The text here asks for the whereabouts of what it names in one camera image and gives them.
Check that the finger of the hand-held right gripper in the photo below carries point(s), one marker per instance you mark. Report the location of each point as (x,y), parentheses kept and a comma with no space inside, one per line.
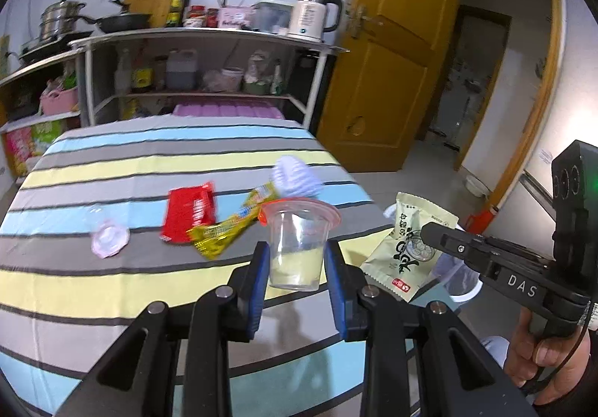
(458,246)

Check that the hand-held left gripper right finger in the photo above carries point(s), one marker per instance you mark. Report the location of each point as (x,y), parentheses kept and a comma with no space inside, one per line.
(338,291)

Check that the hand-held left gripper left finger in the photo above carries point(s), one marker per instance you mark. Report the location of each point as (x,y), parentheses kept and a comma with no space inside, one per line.
(259,291)

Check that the white plastic trash basket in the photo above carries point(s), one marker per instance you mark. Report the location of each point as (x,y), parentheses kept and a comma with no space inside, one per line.
(467,291)

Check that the pale green snack packet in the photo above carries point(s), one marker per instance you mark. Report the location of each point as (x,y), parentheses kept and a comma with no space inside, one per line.
(402,258)

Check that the clear plastic cup red lid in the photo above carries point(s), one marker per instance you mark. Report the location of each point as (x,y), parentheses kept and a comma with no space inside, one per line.
(299,234)

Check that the person's right hand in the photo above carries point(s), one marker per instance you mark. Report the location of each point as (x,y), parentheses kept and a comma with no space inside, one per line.
(551,358)

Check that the white floor basin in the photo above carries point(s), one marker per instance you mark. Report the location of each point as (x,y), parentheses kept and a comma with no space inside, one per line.
(476,187)

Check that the yellow snack wrapper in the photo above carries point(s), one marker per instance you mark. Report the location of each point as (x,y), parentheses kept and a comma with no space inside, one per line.
(219,234)

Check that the red snack packet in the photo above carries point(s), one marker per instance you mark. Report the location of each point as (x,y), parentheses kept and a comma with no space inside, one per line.
(187,211)

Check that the person's jeans leg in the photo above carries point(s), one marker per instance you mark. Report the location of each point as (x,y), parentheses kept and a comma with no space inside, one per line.
(495,349)

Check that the white ribbed paper cup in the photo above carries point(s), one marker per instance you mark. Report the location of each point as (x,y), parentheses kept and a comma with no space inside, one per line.
(294,176)

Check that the small clear pink cup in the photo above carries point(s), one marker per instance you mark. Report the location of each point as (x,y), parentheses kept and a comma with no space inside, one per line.
(110,239)

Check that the purple ribbed mat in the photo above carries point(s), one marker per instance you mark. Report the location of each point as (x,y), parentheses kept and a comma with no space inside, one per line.
(229,111)

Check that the wooden door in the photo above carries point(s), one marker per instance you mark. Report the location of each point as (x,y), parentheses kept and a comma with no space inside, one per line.
(383,71)

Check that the green glass bottle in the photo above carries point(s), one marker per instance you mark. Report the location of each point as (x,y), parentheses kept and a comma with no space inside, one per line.
(277,80)

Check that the pink plastic bucket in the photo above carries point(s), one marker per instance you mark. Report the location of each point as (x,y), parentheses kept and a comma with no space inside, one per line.
(231,80)

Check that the crumpled plastic bags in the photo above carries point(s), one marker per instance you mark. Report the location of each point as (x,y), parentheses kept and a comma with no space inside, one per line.
(257,68)

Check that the large dark liquid jug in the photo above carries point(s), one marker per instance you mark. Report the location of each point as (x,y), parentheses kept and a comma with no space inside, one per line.
(181,73)

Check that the yellow label oil bottle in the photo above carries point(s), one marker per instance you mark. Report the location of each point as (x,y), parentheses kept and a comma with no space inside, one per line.
(142,78)

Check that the clear plastic bottle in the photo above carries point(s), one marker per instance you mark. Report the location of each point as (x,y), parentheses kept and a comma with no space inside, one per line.
(123,75)

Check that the green snack box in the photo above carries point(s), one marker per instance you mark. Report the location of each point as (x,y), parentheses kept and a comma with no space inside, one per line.
(46,136)

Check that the white metal shelf unit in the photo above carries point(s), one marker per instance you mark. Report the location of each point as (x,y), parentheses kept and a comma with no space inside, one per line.
(187,34)

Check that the white electric kettle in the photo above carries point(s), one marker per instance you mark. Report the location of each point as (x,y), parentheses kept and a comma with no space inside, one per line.
(308,17)

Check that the clear storage container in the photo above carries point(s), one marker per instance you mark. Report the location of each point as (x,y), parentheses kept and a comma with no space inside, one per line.
(273,17)

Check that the pink utensil holder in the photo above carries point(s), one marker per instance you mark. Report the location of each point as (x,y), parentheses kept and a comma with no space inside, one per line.
(236,17)

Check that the pink plastic basket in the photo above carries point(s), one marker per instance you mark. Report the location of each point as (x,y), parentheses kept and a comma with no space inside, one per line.
(58,101)

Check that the small red jar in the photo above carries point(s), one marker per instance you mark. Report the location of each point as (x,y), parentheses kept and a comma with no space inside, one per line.
(212,18)

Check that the pink snack box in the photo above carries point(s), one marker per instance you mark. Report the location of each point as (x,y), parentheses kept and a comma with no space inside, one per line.
(18,150)

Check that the red sauce jar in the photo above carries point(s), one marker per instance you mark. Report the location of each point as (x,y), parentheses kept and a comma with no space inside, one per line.
(195,17)

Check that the dark sauce bottle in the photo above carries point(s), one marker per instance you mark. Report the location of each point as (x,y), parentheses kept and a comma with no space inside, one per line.
(186,1)
(174,12)

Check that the black frying pan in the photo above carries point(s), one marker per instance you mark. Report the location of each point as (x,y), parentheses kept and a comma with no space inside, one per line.
(124,22)

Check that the low wooden shelf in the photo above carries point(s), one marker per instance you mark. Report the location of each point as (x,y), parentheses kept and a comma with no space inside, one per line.
(28,71)

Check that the black induction cooker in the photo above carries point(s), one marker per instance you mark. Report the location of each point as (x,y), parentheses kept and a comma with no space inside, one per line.
(51,43)

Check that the steel steamer pot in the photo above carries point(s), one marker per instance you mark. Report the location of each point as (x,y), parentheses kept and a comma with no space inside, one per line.
(58,22)

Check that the wall power strip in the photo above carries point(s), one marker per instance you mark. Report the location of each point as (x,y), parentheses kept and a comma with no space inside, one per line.
(4,54)

